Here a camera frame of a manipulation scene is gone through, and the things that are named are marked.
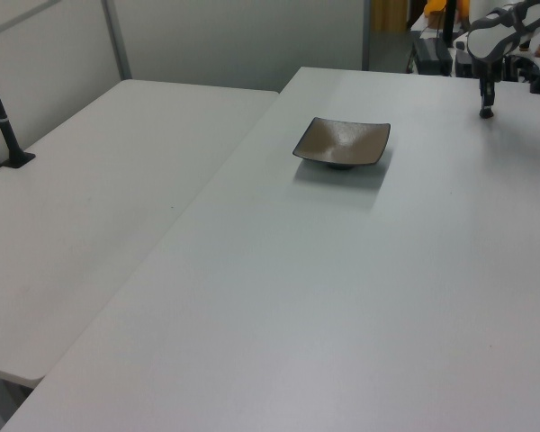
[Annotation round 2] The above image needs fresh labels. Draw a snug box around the black power supply box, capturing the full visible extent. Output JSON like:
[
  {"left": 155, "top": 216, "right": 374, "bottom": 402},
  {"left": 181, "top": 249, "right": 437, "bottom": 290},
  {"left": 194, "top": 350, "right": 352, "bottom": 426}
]
[{"left": 412, "top": 38, "right": 452, "bottom": 76}]

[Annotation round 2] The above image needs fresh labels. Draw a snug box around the black camera stand with base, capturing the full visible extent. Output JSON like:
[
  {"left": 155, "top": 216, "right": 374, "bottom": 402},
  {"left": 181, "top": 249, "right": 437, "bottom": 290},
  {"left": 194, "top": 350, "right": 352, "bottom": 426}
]
[{"left": 0, "top": 44, "right": 37, "bottom": 170}]

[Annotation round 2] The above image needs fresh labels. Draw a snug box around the grey metal door post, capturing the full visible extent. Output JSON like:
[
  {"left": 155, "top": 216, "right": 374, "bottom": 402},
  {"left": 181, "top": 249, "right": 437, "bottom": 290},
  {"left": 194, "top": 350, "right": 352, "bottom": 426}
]
[{"left": 361, "top": 0, "right": 373, "bottom": 71}]

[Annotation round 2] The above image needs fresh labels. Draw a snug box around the black electronics box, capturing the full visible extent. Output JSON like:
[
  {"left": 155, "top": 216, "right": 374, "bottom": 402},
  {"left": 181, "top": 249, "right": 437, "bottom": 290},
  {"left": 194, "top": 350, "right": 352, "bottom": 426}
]
[{"left": 454, "top": 48, "right": 479, "bottom": 78}]

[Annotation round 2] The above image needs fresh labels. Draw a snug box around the grey metal partition post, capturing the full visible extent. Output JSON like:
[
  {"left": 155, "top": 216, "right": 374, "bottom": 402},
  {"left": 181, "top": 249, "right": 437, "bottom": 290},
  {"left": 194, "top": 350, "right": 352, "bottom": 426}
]
[{"left": 101, "top": 0, "right": 132, "bottom": 83}]

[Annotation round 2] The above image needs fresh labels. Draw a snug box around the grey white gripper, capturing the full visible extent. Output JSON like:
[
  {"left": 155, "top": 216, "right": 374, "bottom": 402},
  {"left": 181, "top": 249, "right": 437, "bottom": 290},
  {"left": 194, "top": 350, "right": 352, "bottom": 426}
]
[{"left": 466, "top": 8, "right": 524, "bottom": 119}]

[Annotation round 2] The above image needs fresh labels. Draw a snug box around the black vertical pole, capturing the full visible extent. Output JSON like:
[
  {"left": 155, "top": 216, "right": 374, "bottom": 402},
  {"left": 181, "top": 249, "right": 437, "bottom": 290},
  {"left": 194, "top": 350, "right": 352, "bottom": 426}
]
[{"left": 443, "top": 0, "right": 458, "bottom": 47}]

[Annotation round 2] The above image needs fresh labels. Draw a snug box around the square brown ceramic plate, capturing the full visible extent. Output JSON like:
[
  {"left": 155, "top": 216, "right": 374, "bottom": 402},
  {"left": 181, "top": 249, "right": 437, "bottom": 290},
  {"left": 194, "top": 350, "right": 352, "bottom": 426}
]
[{"left": 291, "top": 116, "right": 392, "bottom": 172}]

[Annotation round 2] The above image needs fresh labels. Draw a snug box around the wooden door panel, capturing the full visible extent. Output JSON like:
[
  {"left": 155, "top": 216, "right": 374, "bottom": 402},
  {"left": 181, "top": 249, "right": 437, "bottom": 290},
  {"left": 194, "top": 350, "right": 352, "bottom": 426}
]
[{"left": 371, "top": 0, "right": 411, "bottom": 33}]

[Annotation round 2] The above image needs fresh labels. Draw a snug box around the orange object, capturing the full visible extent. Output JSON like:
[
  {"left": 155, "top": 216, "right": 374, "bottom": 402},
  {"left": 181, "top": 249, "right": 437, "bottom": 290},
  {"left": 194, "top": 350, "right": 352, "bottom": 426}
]
[{"left": 424, "top": 0, "right": 473, "bottom": 19}]

